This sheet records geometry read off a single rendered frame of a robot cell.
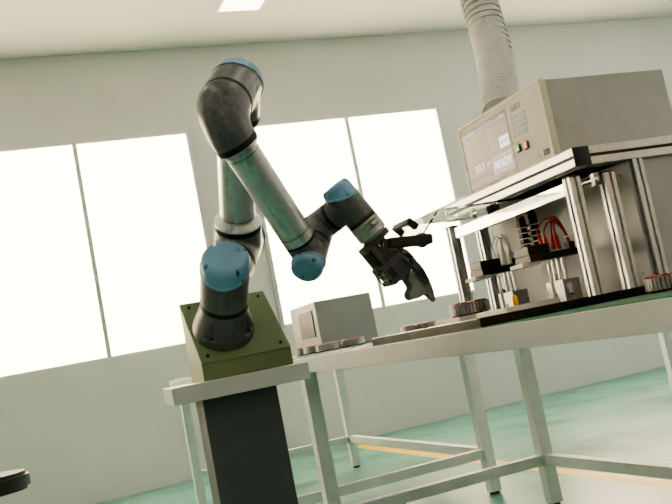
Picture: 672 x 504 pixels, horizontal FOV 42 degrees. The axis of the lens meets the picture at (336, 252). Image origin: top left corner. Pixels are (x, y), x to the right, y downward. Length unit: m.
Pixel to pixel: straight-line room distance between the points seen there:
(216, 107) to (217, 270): 0.40
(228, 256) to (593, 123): 0.97
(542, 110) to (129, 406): 4.90
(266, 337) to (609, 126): 1.01
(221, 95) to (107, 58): 5.29
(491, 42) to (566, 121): 1.58
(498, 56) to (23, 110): 4.13
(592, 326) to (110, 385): 5.38
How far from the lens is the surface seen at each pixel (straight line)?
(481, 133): 2.51
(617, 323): 1.48
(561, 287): 2.26
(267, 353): 2.15
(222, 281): 2.03
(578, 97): 2.32
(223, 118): 1.84
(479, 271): 2.44
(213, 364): 2.12
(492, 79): 3.68
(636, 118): 2.40
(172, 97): 7.09
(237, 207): 2.09
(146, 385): 6.67
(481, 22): 3.88
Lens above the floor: 0.78
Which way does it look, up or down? 6 degrees up
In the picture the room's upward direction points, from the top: 11 degrees counter-clockwise
